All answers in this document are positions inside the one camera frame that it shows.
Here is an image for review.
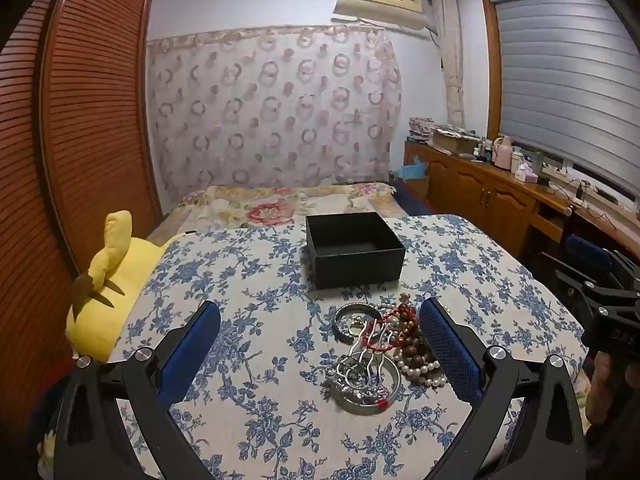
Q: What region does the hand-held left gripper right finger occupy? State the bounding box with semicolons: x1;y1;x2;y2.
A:
419;297;588;480

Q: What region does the stack of folded cloths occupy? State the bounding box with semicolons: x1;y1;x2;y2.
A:
407;116;435;144

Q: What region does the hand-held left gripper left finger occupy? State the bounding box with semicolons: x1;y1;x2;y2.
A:
52;301;221;480

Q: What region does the red string bracelet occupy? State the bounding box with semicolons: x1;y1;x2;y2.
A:
359;305;419;354

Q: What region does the grey window blind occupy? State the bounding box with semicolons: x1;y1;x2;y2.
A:
491;0;640;202

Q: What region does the silver cuff bangle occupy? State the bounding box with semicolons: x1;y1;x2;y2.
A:
331;354;402;414

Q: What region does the white air conditioner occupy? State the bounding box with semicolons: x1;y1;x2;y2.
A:
332;0;427;29

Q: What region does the white lace curtain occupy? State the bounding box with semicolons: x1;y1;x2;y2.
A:
432;0;469;129

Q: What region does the silver hair comb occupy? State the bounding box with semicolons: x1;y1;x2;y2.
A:
334;329;387;387

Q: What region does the brown wooden bead bracelet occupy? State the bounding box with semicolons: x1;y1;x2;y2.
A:
389;310;427;362

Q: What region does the brown louvered wardrobe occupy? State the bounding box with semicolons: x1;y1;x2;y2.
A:
0;0;162;411

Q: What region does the round pearl necklace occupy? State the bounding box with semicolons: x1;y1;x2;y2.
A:
394;344;449;389

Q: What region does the cardboard box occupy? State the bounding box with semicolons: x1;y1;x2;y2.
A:
430;127;482;155

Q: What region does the dark green bangle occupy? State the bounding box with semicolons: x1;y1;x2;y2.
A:
334;302;382;344

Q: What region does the blue paper bag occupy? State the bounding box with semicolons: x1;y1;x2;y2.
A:
392;157;432;202

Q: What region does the blue floral tablecloth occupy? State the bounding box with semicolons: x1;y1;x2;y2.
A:
114;214;592;480

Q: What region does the black square box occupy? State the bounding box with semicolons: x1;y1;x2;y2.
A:
305;211;406;291

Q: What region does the pink thermos jug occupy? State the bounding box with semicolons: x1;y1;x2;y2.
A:
493;135;514;169

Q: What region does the yellow plush toy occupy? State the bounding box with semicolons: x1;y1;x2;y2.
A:
66;210;169;364

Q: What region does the ring patterned wall cloth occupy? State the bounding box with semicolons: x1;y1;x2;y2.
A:
146;25;404;202

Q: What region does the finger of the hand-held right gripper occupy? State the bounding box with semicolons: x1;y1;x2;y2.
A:
566;234;640;292
542;252;607;312

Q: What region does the floral bedspread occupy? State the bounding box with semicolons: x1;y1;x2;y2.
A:
149;182;401;242

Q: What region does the wooden cabinet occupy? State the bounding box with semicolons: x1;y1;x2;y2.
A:
403;140;640;272

